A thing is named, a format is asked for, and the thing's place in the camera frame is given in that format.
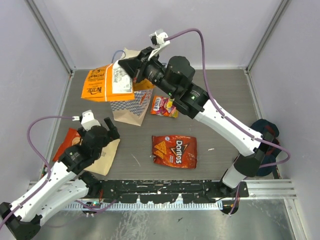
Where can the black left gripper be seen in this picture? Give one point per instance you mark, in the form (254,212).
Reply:
(112,127)

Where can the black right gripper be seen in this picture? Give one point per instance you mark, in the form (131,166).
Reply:
(132,64)

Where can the orange chips bag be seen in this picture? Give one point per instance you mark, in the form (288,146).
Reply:
(109,83)

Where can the colourful candy bag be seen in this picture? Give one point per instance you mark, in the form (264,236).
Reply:
(163,106)

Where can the red Doritos bag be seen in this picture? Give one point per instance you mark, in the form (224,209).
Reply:
(176,151)

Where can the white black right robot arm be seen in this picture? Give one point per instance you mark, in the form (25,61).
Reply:
(175,79)

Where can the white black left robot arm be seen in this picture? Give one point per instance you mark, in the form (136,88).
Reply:
(64,183)

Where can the blue checkered paper bag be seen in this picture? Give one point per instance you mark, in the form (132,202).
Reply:
(133,111)

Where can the cream red cassava chips bag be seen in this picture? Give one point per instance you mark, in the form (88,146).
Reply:
(100,166)

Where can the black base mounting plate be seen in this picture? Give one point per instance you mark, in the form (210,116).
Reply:
(168,191)

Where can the dark blue red cloth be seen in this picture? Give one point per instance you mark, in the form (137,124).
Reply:
(263,126)

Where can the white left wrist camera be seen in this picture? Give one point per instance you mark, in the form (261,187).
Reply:
(87,120)

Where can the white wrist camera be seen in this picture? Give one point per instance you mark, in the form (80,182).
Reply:
(87,120)
(159,41)

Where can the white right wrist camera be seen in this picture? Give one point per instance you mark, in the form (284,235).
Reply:
(159,41)

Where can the left aluminium corner post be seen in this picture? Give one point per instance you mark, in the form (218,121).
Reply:
(48,34)

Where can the aluminium corner post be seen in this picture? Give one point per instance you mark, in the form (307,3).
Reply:
(48,34)
(280,10)

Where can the aluminium front rail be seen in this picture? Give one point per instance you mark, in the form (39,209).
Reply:
(260,189)

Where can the right aluminium corner post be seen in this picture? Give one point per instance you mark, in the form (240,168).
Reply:
(280,10)

